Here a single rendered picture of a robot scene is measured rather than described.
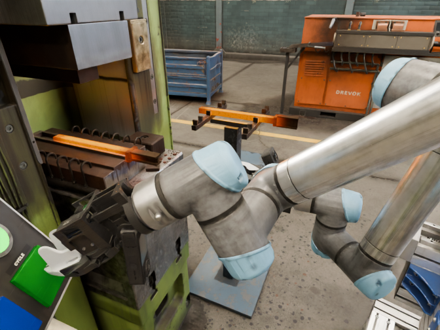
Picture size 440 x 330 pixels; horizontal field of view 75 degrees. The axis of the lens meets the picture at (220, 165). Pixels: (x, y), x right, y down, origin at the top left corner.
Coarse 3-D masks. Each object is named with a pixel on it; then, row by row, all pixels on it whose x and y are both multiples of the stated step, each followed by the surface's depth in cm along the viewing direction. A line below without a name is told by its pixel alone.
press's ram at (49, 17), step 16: (0, 0) 59; (16, 0) 58; (32, 0) 56; (48, 0) 57; (64, 0) 60; (80, 0) 63; (96, 0) 67; (112, 0) 72; (128, 0) 77; (0, 16) 61; (16, 16) 60; (32, 16) 58; (48, 16) 58; (64, 16) 61; (80, 16) 64; (96, 16) 68; (112, 16) 73; (128, 16) 78
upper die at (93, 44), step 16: (0, 32) 70; (16, 32) 68; (32, 32) 66; (48, 32) 65; (64, 32) 63; (80, 32) 65; (96, 32) 69; (112, 32) 74; (128, 32) 79; (16, 48) 71; (32, 48) 69; (48, 48) 67; (64, 48) 65; (80, 48) 66; (96, 48) 70; (112, 48) 75; (128, 48) 80; (32, 64) 71; (48, 64) 69; (64, 64) 67; (80, 64) 66; (96, 64) 71
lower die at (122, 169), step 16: (48, 144) 97; (64, 144) 96; (112, 144) 97; (128, 144) 97; (48, 160) 89; (64, 160) 89; (80, 160) 88; (96, 160) 87; (112, 160) 87; (64, 176) 87; (80, 176) 84; (96, 176) 81; (112, 176) 84; (128, 176) 91
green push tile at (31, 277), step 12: (36, 252) 49; (24, 264) 46; (36, 264) 48; (24, 276) 45; (36, 276) 47; (48, 276) 49; (60, 276) 51; (24, 288) 44; (36, 288) 46; (48, 288) 48; (36, 300) 46; (48, 300) 47
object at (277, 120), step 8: (200, 112) 126; (216, 112) 123; (224, 112) 121; (232, 112) 120; (240, 112) 120; (264, 120) 116; (272, 120) 114; (280, 120) 114; (288, 120) 113; (296, 120) 112; (296, 128) 112
